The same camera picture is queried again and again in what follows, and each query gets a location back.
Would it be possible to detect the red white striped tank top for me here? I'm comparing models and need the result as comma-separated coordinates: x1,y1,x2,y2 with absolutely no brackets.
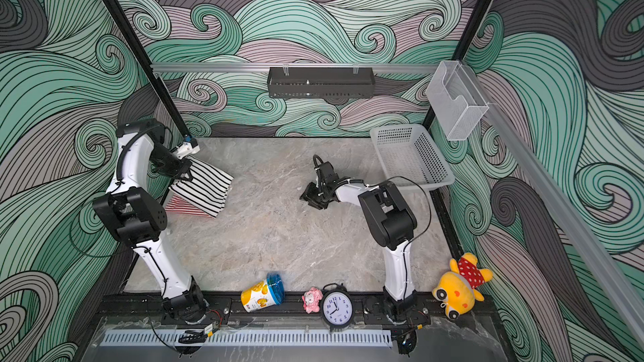
164,195,211,218

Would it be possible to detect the black white zebra tank top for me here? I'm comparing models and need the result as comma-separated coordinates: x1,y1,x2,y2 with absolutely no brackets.
170,157,234,218

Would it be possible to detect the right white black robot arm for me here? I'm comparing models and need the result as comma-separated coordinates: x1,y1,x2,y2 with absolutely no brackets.
300,155,418,323

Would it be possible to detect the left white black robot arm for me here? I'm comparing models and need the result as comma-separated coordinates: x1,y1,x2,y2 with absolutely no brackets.
92,119,207,324

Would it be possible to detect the grey plastic laundry basket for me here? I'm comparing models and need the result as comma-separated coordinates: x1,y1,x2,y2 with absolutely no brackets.
370,124,454,191

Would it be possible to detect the pink plush toy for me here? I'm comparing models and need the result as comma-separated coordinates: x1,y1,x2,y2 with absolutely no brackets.
301,287,324,314

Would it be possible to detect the yellow blue snack cup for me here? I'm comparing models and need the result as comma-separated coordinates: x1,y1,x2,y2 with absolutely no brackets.
240,273,285,313

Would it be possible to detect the black alarm clock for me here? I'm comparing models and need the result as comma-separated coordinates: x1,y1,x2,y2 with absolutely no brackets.
320,283,354,333

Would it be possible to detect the yellow plush toy red shirt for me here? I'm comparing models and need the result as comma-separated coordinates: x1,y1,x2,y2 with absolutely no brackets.
432,252,494,320

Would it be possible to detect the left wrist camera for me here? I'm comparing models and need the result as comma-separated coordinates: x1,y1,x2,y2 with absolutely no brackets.
172,136,201,159

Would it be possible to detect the aluminium back wall rail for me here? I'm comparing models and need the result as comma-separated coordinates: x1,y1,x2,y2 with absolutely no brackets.
151,62,439,75

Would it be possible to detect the aluminium wall rail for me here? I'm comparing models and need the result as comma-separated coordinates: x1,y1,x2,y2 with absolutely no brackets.
151,62,439,75
464,67,643,361

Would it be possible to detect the black metal wall shelf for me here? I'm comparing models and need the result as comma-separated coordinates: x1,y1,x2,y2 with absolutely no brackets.
267,66,376,101

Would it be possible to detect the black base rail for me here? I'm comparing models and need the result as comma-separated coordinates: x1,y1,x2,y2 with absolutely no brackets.
95,290,499,328

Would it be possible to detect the clear plastic wall bin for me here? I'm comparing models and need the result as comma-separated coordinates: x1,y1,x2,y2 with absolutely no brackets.
425,60,489,142

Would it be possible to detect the white slotted cable duct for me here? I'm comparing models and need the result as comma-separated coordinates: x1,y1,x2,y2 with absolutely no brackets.
98,328,393,348

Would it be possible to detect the aluminium right wall rail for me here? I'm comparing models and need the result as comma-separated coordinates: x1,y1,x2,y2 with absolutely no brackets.
464,67,643,361

